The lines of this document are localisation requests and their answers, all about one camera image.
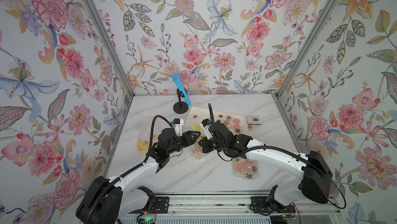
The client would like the small QR code box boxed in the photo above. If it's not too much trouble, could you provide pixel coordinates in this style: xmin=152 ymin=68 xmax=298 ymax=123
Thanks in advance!
xmin=246 ymin=116 xmax=262 ymax=125

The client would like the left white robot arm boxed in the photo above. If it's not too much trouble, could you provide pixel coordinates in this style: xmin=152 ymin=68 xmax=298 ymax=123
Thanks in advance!
xmin=75 ymin=128 xmax=201 ymax=224

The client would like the ziploc bag of cookies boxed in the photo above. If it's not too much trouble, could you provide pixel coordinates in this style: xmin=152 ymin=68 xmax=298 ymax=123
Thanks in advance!
xmin=232 ymin=158 xmax=258 ymax=180
xmin=192 ymin=135 xmax=206 ymax=160

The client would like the blue microphone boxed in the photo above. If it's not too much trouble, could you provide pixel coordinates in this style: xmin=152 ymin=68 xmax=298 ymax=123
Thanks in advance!
xmin=171 ymin=74 xmax=192 ymax=107

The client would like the white rectangular tray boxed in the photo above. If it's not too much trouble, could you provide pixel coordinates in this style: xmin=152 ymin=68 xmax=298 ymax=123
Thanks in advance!
xmin=183 ymin=107 xmax=245 ymax=138

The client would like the pile of poured cookies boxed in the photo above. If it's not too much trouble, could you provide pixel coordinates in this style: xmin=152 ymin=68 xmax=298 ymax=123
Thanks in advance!
xmin=218 ymin=114 xmax=243 ymax=134

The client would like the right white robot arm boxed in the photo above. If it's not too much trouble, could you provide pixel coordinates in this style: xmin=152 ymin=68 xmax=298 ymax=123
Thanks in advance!
xmin=199 ymin=119 xmax=332 ymax=207

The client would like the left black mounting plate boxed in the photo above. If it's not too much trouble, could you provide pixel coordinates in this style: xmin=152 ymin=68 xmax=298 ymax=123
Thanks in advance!
xmin=133 ymin=197 xmax=170 ymax=214

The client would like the black mounting plate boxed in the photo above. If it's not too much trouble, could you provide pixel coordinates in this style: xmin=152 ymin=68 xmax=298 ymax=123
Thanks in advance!
xmin=250 ymin=196 xmax=296 ymax=215
xmin=133 ymin=197 xmax=170 ymax=214

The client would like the black microphone stand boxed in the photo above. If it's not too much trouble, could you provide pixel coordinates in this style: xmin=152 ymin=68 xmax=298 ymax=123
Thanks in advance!
xmin=173 ymin=89 xmax=189 ymax=114

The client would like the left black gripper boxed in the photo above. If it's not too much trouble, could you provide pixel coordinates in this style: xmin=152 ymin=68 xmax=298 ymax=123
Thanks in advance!
xmin=166 ymin=130 xmax=201 ymax=156

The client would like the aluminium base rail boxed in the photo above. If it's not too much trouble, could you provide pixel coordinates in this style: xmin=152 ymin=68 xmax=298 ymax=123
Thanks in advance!
xmin=77 ymin=192 xmax=340 ymax=217

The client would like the ziploc bag yellow duck print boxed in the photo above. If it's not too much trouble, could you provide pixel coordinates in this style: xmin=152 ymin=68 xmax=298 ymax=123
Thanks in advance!
xmin=136 ymin=124 xmax=158 ymax=152

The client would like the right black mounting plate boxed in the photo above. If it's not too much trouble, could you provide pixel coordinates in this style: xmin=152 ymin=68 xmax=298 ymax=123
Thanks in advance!
xmin=250 ymin=196 xmax=296 ymax=215

